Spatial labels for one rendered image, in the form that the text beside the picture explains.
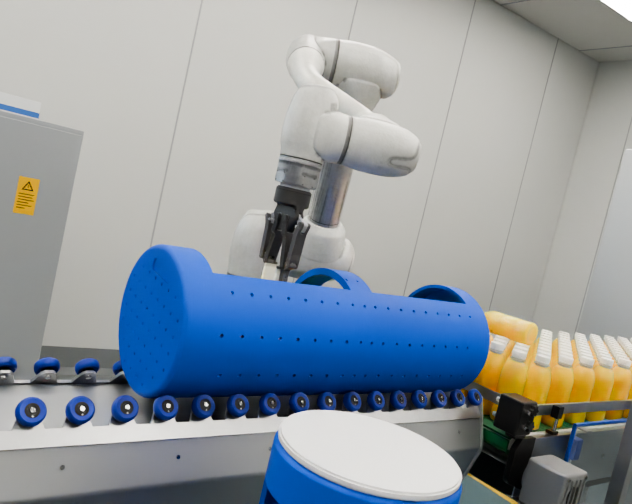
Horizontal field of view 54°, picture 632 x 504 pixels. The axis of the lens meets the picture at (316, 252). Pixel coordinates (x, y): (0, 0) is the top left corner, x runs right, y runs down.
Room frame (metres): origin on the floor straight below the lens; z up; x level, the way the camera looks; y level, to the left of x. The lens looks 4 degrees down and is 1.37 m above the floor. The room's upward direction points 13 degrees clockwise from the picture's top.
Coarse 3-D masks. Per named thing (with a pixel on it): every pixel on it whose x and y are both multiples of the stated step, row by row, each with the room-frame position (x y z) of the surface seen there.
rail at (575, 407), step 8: (616, 400) 1.93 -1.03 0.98; (624, 400) 1.96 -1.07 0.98; (544, 408) 1.65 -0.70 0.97; (568, 408) 1.73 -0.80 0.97; (576, 408) 1.76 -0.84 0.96; (584, 408) 1.79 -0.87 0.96; (592, 408) 1.82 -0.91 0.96; (600, 408) 1.86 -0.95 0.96; (608, 408) 1.89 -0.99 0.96; (616, 408) 1.92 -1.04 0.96; (624, 408) 1.96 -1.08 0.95
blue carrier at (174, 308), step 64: (192, 256) 1.11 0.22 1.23; (128, 320) 1.19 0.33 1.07; (192, 320) 1.03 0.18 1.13; (256, 320) 1.11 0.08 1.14; (320, 320) 1.21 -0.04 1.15; (384, 320) 1.33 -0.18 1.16; (448, 320) 1.48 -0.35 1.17; (192, 384) 1.07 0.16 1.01; (256, 384) 1.16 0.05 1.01; (320, 384) 1.26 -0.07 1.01; (384, 384) 1.38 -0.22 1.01; (448, 384) 1.53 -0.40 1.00
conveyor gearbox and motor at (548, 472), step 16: (528, 464) 1.56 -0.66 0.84; (544, 464) 1.53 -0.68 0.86; (560, 464) 1.55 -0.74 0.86; (528, 480) 1.55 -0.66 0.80; (544, 480) 1.51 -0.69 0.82; (560, 480) 1.48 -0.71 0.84; (576, 480) 1.51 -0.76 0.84; (528, 496) 1.54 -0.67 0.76; (544, 496) 1.51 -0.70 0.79; (560, 496) 1.48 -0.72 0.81; (576, 496) 1.52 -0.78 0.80
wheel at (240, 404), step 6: (234, 396) 1.15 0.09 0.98; (240, 396) 1.16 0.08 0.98; (228, 402) 1.14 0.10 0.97; (234, 402) 1.14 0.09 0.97; (240, 402) 1.15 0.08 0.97; (246, 402) 1.16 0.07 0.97; (228, 408) 1.14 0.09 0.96; (234, 408) 1.14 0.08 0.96; (240, 408) 1.14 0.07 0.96; (246, 408) 1.15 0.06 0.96; (234, 414) 1.14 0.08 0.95; (240, 414) 1.14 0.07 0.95
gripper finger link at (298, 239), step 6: (300, 222) 1.22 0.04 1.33; (300, 228) 1.22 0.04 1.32; (294, 234) 1.23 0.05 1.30; (300, 234) 1.23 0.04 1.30; (306, 234) 1.24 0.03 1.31; (294, 240) 1.23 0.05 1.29; (300, 240) 1.23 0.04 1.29; (294, 246) 1.23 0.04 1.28; (300, 246) 1.24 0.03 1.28; (288, 252) 1.24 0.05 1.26; (294, 252) 1.23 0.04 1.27; (300, 252) 1.24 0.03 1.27; (288, 258) 1.23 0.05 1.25; (294, 258) 1.23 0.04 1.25; (288, 264) 1.23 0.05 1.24
